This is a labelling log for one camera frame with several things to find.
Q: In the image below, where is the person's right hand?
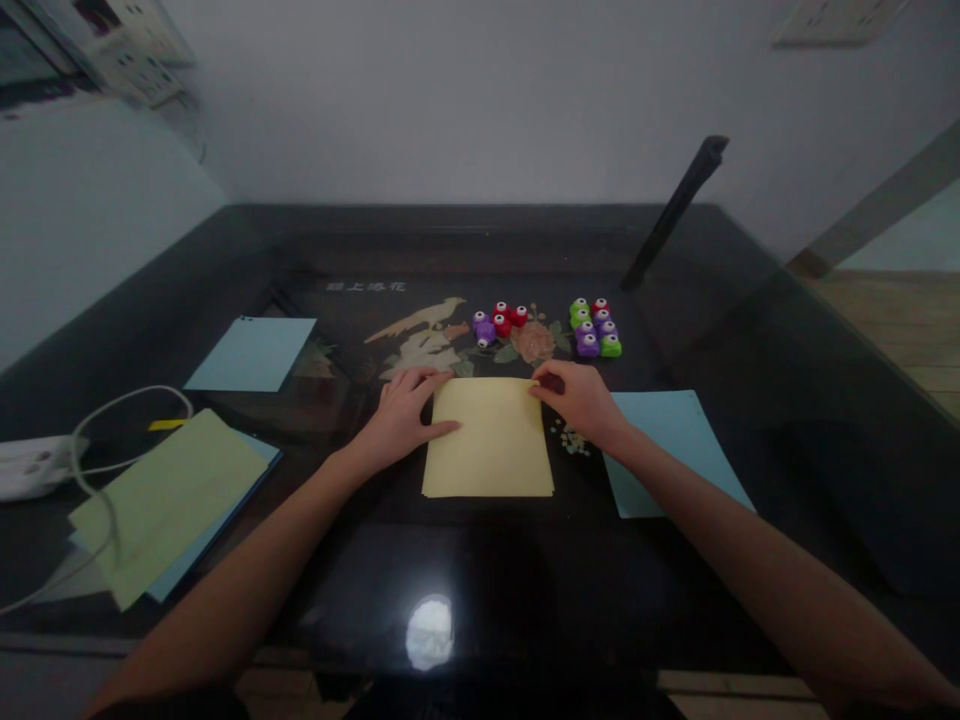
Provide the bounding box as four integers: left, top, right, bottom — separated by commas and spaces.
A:
530, 359, 636, 458

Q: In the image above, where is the person's left hand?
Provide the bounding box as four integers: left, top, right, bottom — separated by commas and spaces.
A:
363, 365, 461, 471

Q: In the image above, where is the yellow paper sheet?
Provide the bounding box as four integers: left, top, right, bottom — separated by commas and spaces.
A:
421, 377, 557, 501

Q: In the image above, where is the pile of punched paper bits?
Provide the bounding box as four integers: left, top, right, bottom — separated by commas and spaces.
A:
549, 418, 595, 457

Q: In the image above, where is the cluster of mixed craft punches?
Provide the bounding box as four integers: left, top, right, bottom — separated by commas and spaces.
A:
568, 296, 626, 361

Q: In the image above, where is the bird and flower inlay picture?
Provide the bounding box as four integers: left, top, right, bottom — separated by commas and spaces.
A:
363, 295, 574, 385

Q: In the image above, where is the large light blue paper sheet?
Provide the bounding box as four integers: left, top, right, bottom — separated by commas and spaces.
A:
602, 389, 758, 521

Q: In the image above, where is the small light blue paper sheet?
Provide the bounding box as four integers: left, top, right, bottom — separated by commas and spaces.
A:
183, 317, 319, 394

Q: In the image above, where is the blue paper sheet under green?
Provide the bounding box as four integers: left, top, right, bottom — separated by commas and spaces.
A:
144, 429, 286, 605

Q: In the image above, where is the black slanted stand pole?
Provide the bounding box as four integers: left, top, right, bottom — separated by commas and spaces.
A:
619, 134, 731, 293

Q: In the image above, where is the light green paper sheet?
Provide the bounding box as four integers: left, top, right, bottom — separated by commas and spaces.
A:
68, 407, 272, 613

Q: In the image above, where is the white power strip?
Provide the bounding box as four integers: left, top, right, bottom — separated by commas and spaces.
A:
0, 434, 92, 504

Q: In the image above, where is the white power cable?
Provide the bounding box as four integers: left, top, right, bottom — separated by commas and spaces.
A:
0, 385, 196, 617

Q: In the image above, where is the grey door frame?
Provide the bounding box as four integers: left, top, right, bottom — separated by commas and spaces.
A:
782, 118, 960, 283

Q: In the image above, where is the white wall socket plate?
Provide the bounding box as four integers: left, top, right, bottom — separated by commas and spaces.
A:
771, 0, 910, 49

